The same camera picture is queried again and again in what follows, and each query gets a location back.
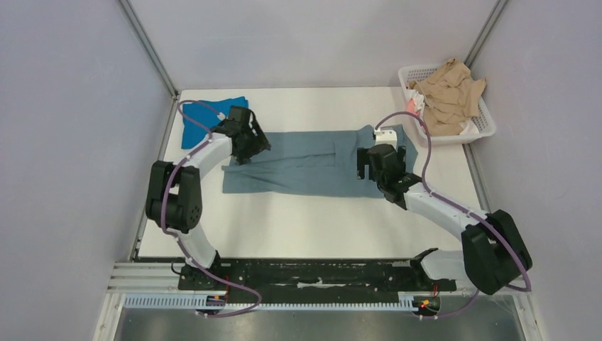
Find aluminium frame rail left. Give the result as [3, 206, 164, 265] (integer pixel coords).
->
[117, 0, 179, 99]

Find folded bright blue t-shirt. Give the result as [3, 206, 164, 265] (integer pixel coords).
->
[180, 97, 248, 150]

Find aluminium frame rail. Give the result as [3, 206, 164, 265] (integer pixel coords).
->
[117, 0, 179, 99]
[464, 0, 510, 68]

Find aluminium frame rail right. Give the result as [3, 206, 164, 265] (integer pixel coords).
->
[464, 0, 510, 68]

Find beige t-shirt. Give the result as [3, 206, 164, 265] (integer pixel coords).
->
[408, 58, 487, 137]

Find pink and white garment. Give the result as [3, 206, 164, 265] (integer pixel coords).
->
[407, 90, 425, 118]

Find grey-blue t-shirt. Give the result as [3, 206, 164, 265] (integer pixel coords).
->
[221, 124, 420, 199]

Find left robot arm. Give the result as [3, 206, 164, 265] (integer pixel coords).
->
[145, 106, 271, 290]

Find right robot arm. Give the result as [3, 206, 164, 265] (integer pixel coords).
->
[357, 144, 532, 295]

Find white plastic laundry basket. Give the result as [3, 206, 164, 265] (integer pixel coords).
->
[398, 64, 496, 146]

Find white slotted cable duct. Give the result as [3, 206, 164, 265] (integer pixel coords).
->
[123, 293, 435, 313]

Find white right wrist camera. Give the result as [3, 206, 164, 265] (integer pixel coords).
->
[373, 128, 398, 151]

